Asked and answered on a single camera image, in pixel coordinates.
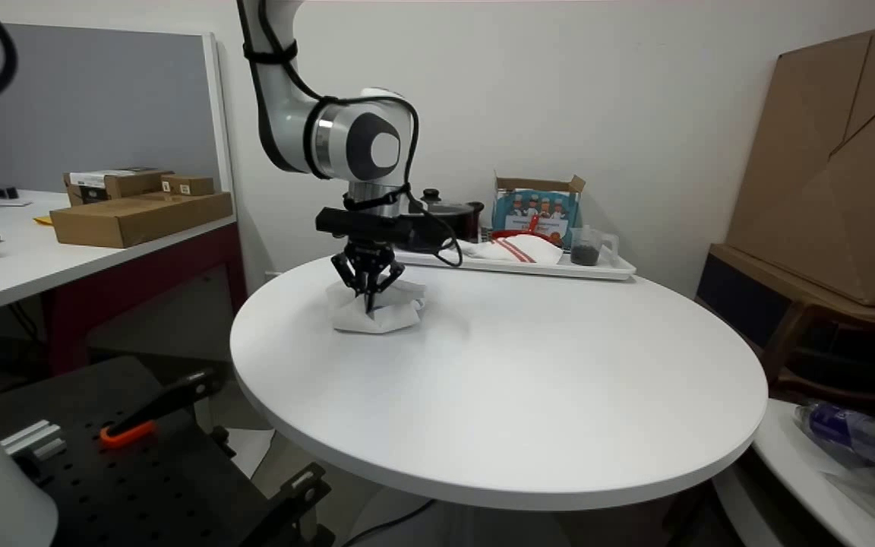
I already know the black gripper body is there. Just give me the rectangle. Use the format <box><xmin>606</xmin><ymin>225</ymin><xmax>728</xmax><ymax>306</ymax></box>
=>
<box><xmin>339</xmin><ymin>236</ymin><xmax>400</xmax><ymax>264</ymax></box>

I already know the white towel with blue stripes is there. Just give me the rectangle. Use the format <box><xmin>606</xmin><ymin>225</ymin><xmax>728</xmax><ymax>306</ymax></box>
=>
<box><xmin>328</xmin><ymin>272</ymin><xmax>428</xmax><ymax>337</ymax></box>

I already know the black pot with lid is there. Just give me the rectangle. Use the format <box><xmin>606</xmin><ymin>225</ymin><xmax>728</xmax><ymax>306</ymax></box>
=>
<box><xmin>410</xmin><ymin>186</ymin><xmax>487</xmax><ymax>247</ymax></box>

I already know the red and white cloth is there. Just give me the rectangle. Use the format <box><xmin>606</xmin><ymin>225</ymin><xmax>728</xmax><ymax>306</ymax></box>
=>
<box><xmin>456</xmin><ymin>230</ymin><xmax>572</xmax><ymax>271</ymax></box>

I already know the blue printed carton box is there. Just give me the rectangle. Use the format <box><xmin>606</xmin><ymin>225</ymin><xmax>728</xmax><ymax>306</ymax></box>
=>
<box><xmin>489</xmin><ymin>172</ymin><xmax>588</xmax><ymax>253</ymax></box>

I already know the white rectangular tray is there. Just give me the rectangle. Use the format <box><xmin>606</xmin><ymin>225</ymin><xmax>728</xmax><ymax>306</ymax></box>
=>
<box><xmin>396</xmin><ymin>233</ymin><xmax>638</xmax><ymax>285</ymax></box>

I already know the tiny brown cardboard box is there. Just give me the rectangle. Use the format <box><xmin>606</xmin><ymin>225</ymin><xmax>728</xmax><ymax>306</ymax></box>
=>
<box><xmin>157</xmin><ymin>172</ymin><xmax>218</xmax><ymax>198</ymax></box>

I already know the small dark round object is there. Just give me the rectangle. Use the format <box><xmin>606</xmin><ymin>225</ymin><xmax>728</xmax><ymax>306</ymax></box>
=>
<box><xmin>569</xmin><ymin>239</ymin><xmax>603</xmax><ymax>271</ymax></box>

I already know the clear plastic cup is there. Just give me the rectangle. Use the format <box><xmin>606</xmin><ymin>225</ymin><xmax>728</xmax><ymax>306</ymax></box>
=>
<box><xmin>585</xmin><ymin>229</ymin><xmax>626</xmax><ymax>266</ymax></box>

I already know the flat brown cardboard box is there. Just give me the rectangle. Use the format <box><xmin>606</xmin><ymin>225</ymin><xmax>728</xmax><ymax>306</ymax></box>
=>
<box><xmin>48</xmin><ymin>187</ymin><xmax>233</xmax><ymax>253</ymax></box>

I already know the open small cardboard box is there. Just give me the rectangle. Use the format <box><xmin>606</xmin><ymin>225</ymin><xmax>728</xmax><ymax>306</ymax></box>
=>
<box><xmin>64</xmin><ymin>165</ymin><xmax>173</xmax><ymax>210</ymax></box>

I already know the black perforated breadboard table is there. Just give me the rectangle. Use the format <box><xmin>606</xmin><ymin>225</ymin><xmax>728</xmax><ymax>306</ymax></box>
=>
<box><xmin>0</xmin><ymin>352</ymin><xmax>333</xmax><ymax>547</ymax></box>

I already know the grey partition panel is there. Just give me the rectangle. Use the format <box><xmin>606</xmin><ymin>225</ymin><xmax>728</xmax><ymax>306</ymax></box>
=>
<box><xmin>0</xmin><ymin>21</ymin><xmax>231</xmax><ymax>198</ymax></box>

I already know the silver aluminium extrusion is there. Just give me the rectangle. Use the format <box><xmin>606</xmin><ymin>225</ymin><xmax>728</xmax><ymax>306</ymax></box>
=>
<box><xmin>0</xmin><ymin>417</ymin><xmax>66</xmax><ymax>462</ymax></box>

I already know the dark wooden cabinet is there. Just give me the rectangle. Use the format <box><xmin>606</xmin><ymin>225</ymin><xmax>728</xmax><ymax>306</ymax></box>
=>
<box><xmin>693</xmin><ymin>239</ymin><xmax>875</xmax><ymax>418</ymax></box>

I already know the white round side table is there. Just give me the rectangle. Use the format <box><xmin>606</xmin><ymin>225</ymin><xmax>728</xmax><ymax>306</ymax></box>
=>
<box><xmin>707</xmin><ymin>398</ymin><xmax>875</xmax><ymax>547</ymax></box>

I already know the large brown cardboard box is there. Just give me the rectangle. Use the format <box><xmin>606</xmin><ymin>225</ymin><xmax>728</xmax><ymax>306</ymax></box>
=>
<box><xmin>722</xmin><ymin>14</ymin><xmax>875</xmax><ymax>314</ymax></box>

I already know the black floor cable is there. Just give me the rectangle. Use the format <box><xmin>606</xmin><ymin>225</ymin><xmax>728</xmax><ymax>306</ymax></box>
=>
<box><xmin>339</xmin><ymin>496</ymin><xmax>436</xmax><ymax>547</ymax></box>

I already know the black clamp with orange handle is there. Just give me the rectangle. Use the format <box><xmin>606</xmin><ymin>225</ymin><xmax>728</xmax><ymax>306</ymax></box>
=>
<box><xmin>96</xmin><ymin>360</ymin><xmax>231</xmax><ymax>451</ymax></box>

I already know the white desk with red frame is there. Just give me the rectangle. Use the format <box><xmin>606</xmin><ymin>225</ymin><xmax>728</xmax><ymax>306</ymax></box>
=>
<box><xmin>0</xmin><ymin>186</ymin><xmax>250</xmax><ymax>377</ymax></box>

